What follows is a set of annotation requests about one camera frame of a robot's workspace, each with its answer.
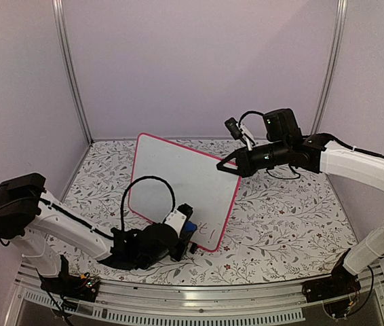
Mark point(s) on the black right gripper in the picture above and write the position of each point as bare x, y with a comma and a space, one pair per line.
244, 168

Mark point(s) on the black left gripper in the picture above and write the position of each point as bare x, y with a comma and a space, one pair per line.
178, 254

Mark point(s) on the blue whiteboard eraser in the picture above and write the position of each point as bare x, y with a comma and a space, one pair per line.
189, 227

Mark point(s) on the pink framed whiteboard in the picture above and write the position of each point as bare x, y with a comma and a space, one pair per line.
169, 174

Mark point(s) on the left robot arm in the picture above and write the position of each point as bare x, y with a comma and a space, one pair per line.
29, 214

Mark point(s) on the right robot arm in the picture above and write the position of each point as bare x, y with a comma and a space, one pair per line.
366, 169

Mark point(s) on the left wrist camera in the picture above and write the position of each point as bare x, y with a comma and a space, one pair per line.
179, 217

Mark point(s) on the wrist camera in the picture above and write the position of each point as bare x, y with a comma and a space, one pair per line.
239, 132
179, 217

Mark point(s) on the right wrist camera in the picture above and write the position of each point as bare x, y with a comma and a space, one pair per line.
239, 132

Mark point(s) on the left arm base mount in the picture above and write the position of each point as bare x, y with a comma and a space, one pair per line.
83, 288

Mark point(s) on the right aluminium frame post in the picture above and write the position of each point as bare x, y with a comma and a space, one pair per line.
335, 46

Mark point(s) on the aluminium frame post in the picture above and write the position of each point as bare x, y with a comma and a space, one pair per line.
65, 48
335, 46

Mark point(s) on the front aluminium rail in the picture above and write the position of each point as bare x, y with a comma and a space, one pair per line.
282, 303

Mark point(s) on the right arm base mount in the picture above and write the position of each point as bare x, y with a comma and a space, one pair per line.
337, 295

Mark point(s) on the left aluminium frame post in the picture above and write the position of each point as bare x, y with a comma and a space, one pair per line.
65, 48

